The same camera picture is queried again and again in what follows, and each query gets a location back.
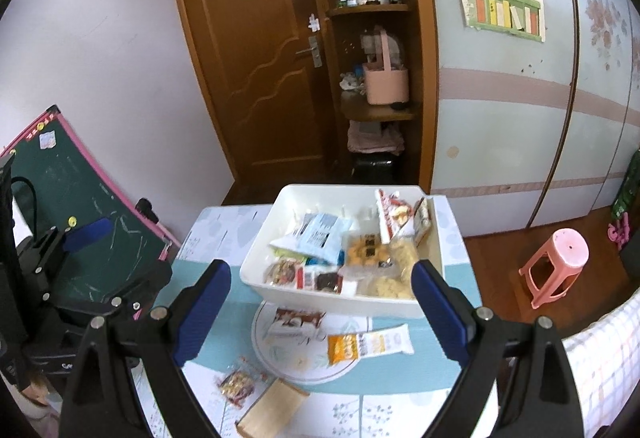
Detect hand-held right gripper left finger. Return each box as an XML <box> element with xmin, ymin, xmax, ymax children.
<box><xmin>59</xmin><ymin>259</ymin><xmax>233</xmax><ymax>438</ymax></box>

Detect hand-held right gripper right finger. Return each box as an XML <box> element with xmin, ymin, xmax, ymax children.
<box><xmin>410</xmin><ymin>259</ymin><xmax>586</xmax><ymax>438</ymax></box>

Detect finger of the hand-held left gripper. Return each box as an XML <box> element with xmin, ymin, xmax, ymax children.
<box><xmin>47</xmin><ymin>259</ymin><xmax>173</xmax><ymax>319</ymax></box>
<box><xmin>15</xmin><ymin>217</ymin><xmax>117</xmax><ymax>270</ymax></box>

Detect pale puffs packet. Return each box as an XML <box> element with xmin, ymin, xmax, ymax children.
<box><xmin>357</xmin><ymin>241</ymin><xmax>421</xmax><ymax>301</ymax></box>

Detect orange white snack packet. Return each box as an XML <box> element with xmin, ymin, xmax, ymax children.
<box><xmin>326</xmin><ymin>324</ymin><xmax>415</xmax><ymax>363</ymax></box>

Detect red snack packet clear wrap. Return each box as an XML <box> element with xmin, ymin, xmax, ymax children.
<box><xmin>263</xmin><ymin>258</ymin><xmax>303</xmax><ymax>288</ymax></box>
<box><xmin>216</xmin><ymin>365</ymin><xmax>261</xmax><ymax>409</ymax></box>

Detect orange puffs packet dark label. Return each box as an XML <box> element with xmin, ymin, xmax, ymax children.
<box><xmin>345</xmin><ymin>233</ymin><xmax>396</xmax><ymax>269</ymax></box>

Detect red white snack packet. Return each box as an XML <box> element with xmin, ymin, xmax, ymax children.
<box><xmin>375</xmin><ymin>188</ymin><xmax>416</xmax><ymax>244</ymax></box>

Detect dark brown snack packet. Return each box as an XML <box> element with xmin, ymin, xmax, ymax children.
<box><xmin>297</xmin><ymin>265</ymin><xmax>358</xmax><ymax>296</ymax></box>

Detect white plastic bin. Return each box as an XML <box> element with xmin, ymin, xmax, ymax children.
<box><xmin>239</xmin><ymin>183</ymin><xmax>446</xmax><ymax>320</ymax></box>

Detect light blue snack packet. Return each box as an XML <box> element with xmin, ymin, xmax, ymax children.
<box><xmin>295</xmin><ymin>212</ymin><xmax>349</xmax><ymax>264</ymax></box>

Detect black clip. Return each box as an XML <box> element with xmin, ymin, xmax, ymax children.
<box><xmin>134</xmin><ymin>198</ymin><xmax>160</xmax><ymax>223</ymax></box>

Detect leaf print tablecloth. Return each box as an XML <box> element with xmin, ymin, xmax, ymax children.
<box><xmin>125</xmin><ymin>204</ymin><xmax>501</xmax><ymax>438</ymax></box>

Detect round white mat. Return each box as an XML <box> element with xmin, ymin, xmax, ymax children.
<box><xmin>250</xmin><ymin>301</ymin><xmax>416</xmax><ymax>385</ymax></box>

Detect brown cardboard box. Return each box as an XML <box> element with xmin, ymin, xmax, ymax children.
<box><xmin>235</xmin><ymin>377</ymin><xmax>311</xmax><ymax>438</ymax></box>

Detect pink plastic stool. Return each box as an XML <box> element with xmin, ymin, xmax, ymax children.
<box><xmin>518</xmin><ymin>228</ymin><xmax>591</xmax><ymax>310</ymax></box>

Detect black suitcase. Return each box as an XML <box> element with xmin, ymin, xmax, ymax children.
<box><xmin>350</xmin><ymin>152</ymin><xmax>401</xmax><ymax>185</ymax></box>

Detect checked blanket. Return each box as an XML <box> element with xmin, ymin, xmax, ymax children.
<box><xmin>560</xmin><ymin>288</ymin><xmax>640</xmax><ymax>438</ymax></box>

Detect pink toy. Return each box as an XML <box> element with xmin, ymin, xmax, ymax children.
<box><xmin>606</xmin><ymin>213</ymin><xmax>633</xmax><ymax>249</ymax></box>

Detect pale sliding wardrobe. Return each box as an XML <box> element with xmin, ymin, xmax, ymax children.
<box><xmin>417</xmin><ymin>0</ymin><xmax>640</xmax><ymax>231</ymax></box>

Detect wooden shelf unit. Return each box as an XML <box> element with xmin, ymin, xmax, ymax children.
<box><xmin>300</xmin><ymin>0</ymin><xmax>438</xmax><ymax>194</ymax></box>

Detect green bag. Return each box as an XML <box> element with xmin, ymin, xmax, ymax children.
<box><xmin>611</xmin><ymin>158</ymin><xmax>640</xmax><ymax>221</ymax></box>

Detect pink basket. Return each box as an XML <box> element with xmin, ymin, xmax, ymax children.
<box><xmin>362</xmin><ymin>28</ymin><xmax>412</xmax><ymax>106</ymax></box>

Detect brown wooden door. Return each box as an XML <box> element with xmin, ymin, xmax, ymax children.
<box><xmin>166</xmin><ymin>0</ymin><xmax>333</xmax><ymax>204</ymax></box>

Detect small white shelf items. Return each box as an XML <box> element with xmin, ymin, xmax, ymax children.
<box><xmin>340</xmin><ymin>72</ymin><xmax>368</xmax><ymax>93</ymax></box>

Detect green chalkboard pink frame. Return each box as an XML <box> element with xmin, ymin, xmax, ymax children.
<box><xmin>0</xmin><ymin>104</ymin><xmax>182</xmax><ymax>319</ymax></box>

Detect black cable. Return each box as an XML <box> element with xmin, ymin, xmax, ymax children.
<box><xmin>10</xmin><ymin>177</ymin><xmax>40</xmax><ymax>224</ymax></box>

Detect metal door handle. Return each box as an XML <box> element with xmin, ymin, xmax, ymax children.
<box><xmin>295</xmin><ymin>36</ymin><xmax>322</xmax><ymax>68</ymax></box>

